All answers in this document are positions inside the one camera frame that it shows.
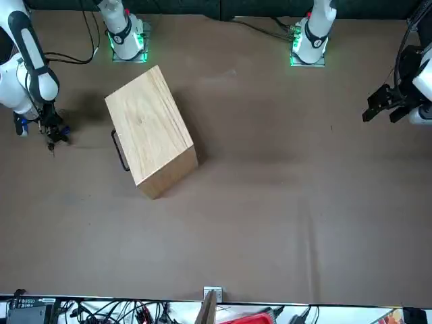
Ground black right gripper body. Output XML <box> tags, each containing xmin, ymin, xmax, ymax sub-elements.
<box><xmin>33</xmin><ymin>101</ymin><xmax>65</xmax><ymax>131</ymax></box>

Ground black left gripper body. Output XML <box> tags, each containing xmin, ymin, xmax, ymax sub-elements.
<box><xmin>390</xmin><ymin>45</ymin><xmax>423</xmax><ymax>109</ymax></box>

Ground wooden box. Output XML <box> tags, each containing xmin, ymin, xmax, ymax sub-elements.
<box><xmin>104</xmin><ymin>65</ymin><xmax>199</xmax><ymax>200</ymax></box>

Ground black electronics box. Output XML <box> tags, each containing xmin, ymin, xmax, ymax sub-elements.
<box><xmin>5</xmin><ymin>296</ymin><xmax>57</xmax><ymax>324</ymax></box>

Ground orange printed packet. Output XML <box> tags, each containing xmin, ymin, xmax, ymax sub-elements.
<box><xmin>377</xmin><ymin>308</ymin><xmax>404</xmax><ymax>324</ymax></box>

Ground red tray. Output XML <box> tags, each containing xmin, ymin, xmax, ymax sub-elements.
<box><xmin>232</xmin><ymin>312</ymin><xmax>275</xmax><ymax>324</ymax></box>

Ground black box handle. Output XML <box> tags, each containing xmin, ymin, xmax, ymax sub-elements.
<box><xmin>111</xmin><ymin>130</ymin><xmax>131</xmax><ymax>172</ymax></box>

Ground black arm cable white tag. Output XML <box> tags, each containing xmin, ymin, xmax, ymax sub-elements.
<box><xmin>43</xmin><ymin>0</ymin><xmax>102</xmax><ymax>65</ymax></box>

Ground black base cables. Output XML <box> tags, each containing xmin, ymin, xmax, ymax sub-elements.
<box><xmin>232</xmin><ymin>16</ymin><xmax>298</xmax><ymax>43</ymax></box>

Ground black cable bundle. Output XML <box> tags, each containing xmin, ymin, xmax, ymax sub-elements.
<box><xmin>59</xmin><ymin>298</ymin><xmax>170</xmax><ymax>324</ymax></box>
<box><xmin>269</xmin><ymin>305</ymin><xmax>320</xmax><ymax>324</ymax></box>

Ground upright post with bracket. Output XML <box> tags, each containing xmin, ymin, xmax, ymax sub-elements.
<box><xmin>197</xmin><ymin>286</ymin><xmax>225</xmax><ymax>324</ymax></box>

